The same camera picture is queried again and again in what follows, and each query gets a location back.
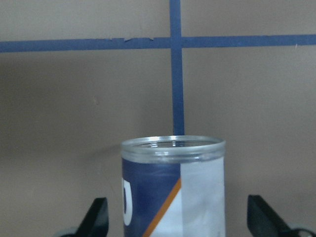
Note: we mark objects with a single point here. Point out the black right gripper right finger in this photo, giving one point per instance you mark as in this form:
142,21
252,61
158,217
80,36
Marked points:
263,221

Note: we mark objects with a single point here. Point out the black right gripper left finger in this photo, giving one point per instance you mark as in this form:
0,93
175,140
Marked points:
96,221

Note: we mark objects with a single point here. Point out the clear Wilson tennis ball can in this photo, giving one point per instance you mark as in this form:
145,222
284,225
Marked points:
173,186

